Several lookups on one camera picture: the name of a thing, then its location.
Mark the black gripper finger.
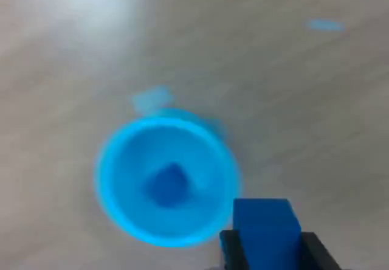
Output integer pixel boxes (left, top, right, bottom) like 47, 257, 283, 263
219, 230, 249, 270
300, 232, 343, 270

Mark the small blue cube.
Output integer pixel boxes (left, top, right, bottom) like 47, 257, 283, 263
142, 162, 195, 209
233, 198, 303, 270

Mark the blue plastic bin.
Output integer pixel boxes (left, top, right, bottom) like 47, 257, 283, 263
93, 108, 243, 249

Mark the blue tape piece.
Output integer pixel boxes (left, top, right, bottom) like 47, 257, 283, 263
305, 19, 346, 33
132, 85, 174, 114

